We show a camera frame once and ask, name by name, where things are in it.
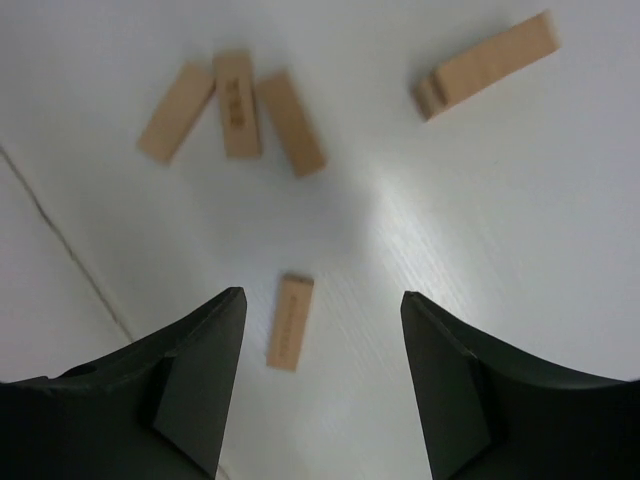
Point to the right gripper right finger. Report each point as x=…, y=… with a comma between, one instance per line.
x=489, y=410

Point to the wood block numbered twelve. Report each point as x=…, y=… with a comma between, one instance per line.
x=291, y=123

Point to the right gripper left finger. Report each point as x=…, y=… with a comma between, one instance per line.
x=155, y=409

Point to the wood block with print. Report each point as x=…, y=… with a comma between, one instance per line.
x=234, y=87

